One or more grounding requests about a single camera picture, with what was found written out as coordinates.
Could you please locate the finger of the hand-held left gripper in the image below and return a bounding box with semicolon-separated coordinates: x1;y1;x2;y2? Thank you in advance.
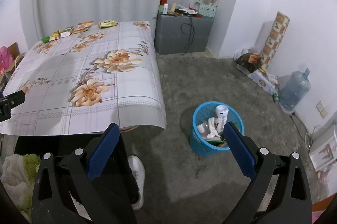
0;91;26;111

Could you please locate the cardboard box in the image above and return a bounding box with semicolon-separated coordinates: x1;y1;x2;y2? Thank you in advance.
5;42;27;62

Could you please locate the blue plastic wastebasket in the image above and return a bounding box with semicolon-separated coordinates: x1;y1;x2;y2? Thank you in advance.
190;101;244;156

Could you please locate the grey cabinet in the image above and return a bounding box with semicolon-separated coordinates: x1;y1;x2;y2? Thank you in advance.
154;13;213;55

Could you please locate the fluffy white green rug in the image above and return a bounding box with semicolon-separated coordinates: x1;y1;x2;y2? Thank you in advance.
0;153;44;222

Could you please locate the person's leg in black pants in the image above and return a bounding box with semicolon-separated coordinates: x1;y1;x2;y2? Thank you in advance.
14;132;140;224

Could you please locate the black snack bag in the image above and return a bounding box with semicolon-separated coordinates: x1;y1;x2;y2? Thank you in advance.
235;53;264;72

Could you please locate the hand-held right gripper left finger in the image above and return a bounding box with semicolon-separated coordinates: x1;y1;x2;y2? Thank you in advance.
31;123;121;224

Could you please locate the patterned paper roll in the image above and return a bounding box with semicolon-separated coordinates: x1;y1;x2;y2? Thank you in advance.
259;12;290;72

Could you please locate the pink plastic bag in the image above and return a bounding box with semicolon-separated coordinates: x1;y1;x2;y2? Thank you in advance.
0;46;15;75

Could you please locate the white printed carton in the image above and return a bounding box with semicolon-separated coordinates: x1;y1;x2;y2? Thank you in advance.
309;125;337;172

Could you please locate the small orange packet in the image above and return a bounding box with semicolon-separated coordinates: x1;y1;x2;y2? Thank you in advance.
72;21;95;35

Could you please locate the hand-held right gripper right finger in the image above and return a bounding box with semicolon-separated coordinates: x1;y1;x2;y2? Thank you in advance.
222;121;314;224

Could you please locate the green perforated box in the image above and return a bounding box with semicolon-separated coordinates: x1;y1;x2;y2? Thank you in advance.
198;4;218;19

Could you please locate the blue water jug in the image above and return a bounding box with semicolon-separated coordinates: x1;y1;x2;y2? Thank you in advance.
279;68;311;112

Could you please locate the floral tablecloth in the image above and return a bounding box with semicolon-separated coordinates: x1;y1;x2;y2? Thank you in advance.
0;21;167;136

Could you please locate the white cable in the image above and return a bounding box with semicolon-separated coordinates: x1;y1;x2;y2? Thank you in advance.
305;124;325;149

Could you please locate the white red cap drink bottle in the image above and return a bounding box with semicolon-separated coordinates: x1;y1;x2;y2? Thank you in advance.
213;105;229;133

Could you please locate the beige wall socket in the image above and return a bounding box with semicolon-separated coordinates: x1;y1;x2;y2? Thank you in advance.
316;101;328;118

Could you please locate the brown white packet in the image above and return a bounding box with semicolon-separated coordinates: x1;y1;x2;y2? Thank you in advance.
60;27;75;38

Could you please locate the black cable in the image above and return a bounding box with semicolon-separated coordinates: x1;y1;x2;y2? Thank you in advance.
180;15;197;55

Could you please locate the white shoe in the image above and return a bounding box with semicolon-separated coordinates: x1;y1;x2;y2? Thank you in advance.
128;156;145;210

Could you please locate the yellow green packet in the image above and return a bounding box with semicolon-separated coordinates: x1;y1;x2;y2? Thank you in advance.
98;19;117;29

